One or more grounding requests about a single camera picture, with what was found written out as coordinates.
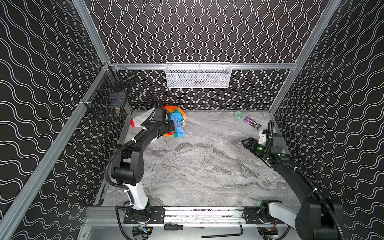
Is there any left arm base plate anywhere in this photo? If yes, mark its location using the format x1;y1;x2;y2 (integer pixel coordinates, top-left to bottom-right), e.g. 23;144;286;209
123;207;166;225

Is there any black wire wall basket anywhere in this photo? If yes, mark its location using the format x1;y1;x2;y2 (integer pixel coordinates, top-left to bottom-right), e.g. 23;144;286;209
86;66;136;122

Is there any black allen key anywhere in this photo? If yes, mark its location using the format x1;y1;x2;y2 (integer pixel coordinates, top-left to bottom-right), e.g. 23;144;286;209
201;225;244;239

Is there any purple snack wrapper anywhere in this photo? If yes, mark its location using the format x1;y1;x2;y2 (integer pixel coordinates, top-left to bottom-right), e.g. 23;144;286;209
244;117;262;130

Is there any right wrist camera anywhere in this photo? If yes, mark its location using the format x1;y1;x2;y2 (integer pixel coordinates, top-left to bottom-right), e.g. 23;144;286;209
258;130;269;146

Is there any white mesh wall basket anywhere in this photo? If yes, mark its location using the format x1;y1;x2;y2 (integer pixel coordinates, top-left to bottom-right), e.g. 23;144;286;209
165;62;232;89

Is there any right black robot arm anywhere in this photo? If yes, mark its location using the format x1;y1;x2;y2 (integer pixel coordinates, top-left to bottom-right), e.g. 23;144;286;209
242;132;346;240

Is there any black handled screwdriver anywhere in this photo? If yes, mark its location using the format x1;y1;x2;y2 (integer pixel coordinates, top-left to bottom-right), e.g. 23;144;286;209
164;224;204;231

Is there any rainbow kids zip jacket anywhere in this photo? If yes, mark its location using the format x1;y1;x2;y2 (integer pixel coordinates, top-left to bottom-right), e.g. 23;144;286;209
130;105;188;138

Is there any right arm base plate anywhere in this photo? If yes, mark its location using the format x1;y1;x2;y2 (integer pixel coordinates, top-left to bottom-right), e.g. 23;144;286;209
242;207;285;225

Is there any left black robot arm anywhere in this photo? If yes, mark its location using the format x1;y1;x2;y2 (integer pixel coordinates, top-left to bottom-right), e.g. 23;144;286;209
106;108;175;211

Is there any green round lid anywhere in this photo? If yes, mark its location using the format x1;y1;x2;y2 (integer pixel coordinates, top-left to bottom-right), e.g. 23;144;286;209
234;111;244;119

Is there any brass fitting in basket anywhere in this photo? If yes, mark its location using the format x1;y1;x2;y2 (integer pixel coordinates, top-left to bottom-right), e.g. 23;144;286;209
115;108;121;117

